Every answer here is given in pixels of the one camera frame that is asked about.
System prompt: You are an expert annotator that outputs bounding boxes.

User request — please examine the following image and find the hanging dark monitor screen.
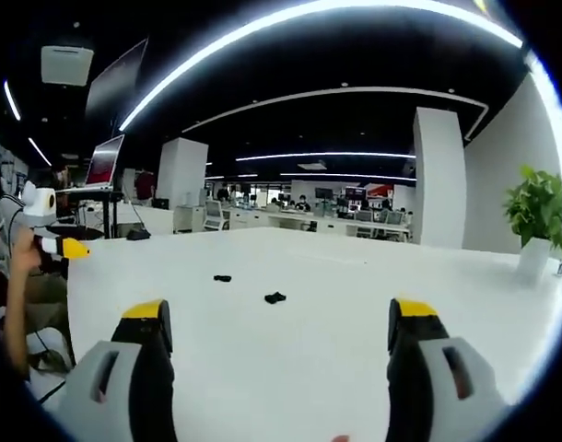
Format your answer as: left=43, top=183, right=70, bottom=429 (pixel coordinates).
left=84, top=37, right=150, bottom=124

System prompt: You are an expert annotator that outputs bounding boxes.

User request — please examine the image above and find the ceiling air conditioner unit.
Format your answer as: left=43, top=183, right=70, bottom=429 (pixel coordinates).
left=40, top=44, right=96, bottom=87

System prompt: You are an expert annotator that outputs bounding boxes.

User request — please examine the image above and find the black standing desk frame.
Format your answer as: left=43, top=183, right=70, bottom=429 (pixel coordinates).
left=66, top=190, right=125, bottom=239

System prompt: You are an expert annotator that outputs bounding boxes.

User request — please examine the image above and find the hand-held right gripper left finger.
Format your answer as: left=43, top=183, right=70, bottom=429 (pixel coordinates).
left=55, top=298, right=179, bottom=442

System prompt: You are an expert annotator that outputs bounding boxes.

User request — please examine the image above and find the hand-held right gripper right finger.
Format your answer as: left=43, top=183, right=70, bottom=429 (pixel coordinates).
left=385, top=297, right=517, bottom=442

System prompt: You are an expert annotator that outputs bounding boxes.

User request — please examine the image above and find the white office chair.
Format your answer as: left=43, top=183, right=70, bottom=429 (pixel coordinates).
left=202, top=200, right=226, bottom=232

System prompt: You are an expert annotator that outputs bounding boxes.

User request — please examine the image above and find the white office desk row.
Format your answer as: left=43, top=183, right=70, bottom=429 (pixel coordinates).
left=225, top=206, right=414, bottom=243

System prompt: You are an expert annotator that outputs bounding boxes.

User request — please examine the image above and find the open laptop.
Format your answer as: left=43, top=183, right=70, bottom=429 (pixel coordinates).
left=54, top=134, right=126, bottom=192

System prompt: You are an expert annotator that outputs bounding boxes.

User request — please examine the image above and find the green potted plant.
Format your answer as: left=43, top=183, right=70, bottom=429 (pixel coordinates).
left=502, top=164, right=562, bottom=262

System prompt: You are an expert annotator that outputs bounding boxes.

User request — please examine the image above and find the person's left hand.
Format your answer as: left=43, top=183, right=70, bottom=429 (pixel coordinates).
left=11, top=229, right=45, bottom=273

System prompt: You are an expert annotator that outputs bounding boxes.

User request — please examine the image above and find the white plant pot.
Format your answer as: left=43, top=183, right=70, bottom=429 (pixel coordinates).
left=516, top=236, right=553, bottom=285

